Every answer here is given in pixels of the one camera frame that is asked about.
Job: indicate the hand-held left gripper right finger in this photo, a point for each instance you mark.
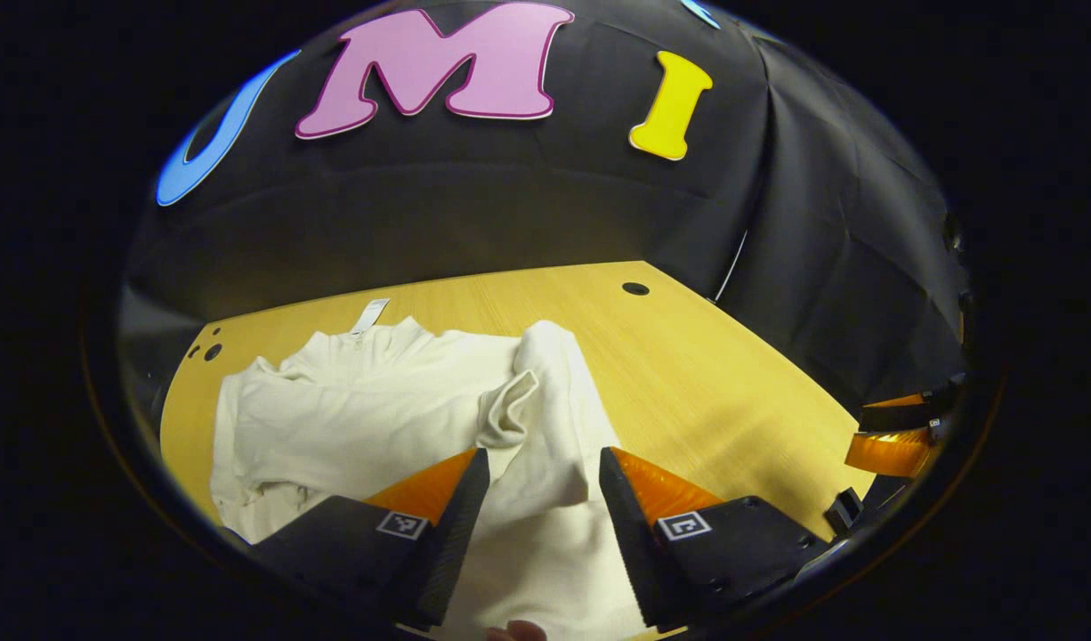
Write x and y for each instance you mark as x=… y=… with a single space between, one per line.
x=630 y=543

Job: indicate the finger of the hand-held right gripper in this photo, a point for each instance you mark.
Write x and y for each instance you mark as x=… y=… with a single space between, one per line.
x=893 y=451
x=906 y=413

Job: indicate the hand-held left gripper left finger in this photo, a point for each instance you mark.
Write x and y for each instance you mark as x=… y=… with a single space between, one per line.
x=448 y=552

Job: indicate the white zip sweatshirt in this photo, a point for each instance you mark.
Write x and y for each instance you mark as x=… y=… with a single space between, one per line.
x=376 y=418

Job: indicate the black backdrop cloth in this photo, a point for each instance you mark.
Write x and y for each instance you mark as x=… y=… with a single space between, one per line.
x=510 y=196

